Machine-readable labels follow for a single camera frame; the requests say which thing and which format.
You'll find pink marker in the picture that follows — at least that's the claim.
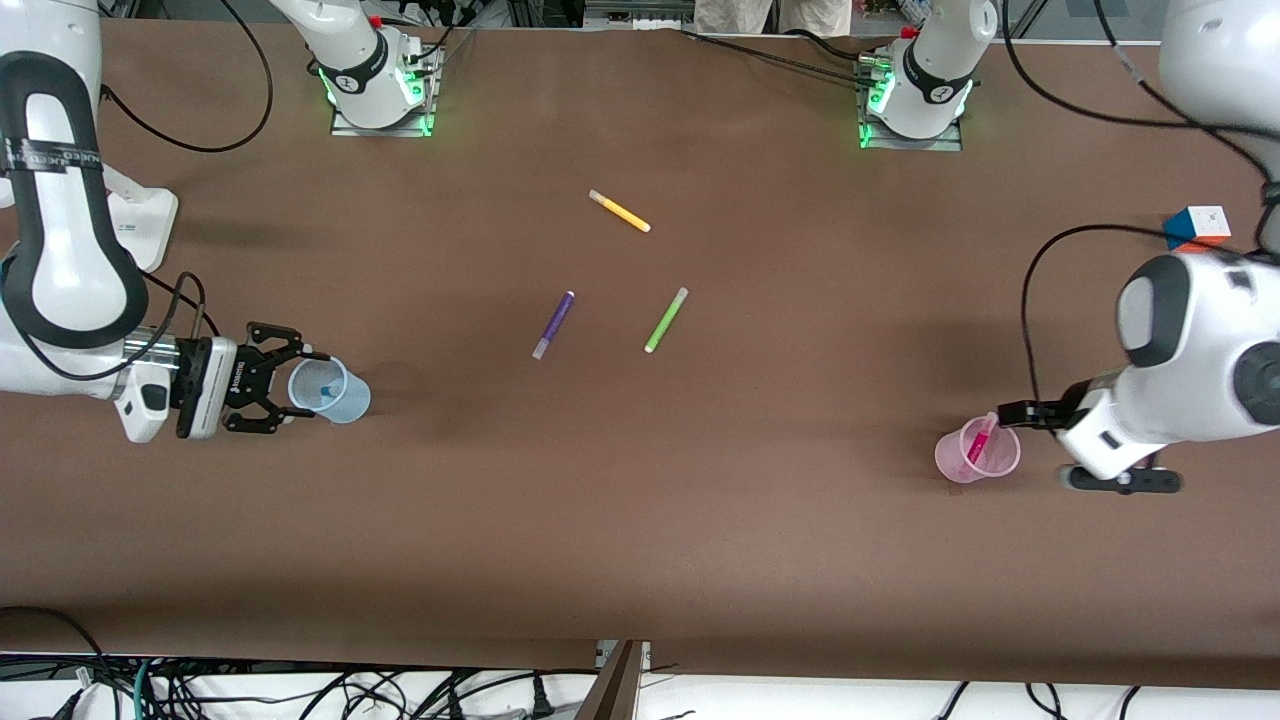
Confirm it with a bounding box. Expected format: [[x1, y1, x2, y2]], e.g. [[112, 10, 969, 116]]
[[962, 412, 999, 471]]

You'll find translucent pink plastic cup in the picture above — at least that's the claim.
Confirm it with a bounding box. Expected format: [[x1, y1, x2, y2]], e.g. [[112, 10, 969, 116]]
[[935, 416, 1022, 485]]

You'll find translucent blue plastic cup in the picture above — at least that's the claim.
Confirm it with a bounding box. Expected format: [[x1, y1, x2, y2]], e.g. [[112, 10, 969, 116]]
[[288, 355, 372, 425]]

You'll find white desk lamp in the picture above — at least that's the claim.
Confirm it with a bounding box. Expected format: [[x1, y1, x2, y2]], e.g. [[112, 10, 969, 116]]
[[100, 165, 179, 275]]

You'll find colourful puzzle cube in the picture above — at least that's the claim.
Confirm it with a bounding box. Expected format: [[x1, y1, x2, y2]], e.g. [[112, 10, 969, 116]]
[[1163, 205, 1231, 253]]

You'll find purple marker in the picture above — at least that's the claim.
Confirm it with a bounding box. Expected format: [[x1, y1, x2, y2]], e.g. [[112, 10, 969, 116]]
[[531, 290, 577, 361]]

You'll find green marker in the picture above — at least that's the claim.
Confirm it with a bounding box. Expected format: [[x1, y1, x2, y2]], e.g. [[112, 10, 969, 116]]
[[643, 287, 690, 354]]

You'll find yellow marker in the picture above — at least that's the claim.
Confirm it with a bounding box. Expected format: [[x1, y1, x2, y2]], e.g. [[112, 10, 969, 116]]
[[588, 189, 652, 234]]

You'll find dark table leg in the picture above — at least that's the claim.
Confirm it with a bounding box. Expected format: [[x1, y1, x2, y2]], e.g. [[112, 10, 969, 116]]
[[575, 640, 641, 720]]

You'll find person in beige trousers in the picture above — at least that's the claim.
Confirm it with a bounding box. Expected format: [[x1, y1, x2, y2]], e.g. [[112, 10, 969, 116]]
[[695, 0, 853, 36]]

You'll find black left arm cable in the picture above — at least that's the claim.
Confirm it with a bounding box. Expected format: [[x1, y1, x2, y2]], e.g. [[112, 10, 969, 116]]
[[1005, 0, 1280, 403]]

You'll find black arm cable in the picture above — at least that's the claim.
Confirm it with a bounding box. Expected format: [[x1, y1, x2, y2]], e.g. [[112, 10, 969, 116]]
[[20, 0, 273, 381], [1005, 0, 1280, 403]]

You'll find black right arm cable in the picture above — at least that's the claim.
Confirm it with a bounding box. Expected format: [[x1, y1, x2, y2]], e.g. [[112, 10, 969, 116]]
[[20, 0, 273, 381]]

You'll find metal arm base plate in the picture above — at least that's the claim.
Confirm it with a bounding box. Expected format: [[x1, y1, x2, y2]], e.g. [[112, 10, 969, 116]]
[[857, 55, 964, 153], [330, 45, 438, 138]]

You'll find black floor cable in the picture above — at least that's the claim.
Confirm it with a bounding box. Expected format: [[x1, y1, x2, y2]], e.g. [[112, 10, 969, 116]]
[[0, 605, 101, 691], [935, 683, 1141, 720]]

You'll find aluminium frame structure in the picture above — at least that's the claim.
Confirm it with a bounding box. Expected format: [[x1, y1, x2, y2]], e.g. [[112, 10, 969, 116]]
[[505, 0, 691, 29]]

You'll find thin black table cable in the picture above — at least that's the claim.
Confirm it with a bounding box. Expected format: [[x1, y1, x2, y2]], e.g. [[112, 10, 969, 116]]
[[682, 28, 875, 81]]

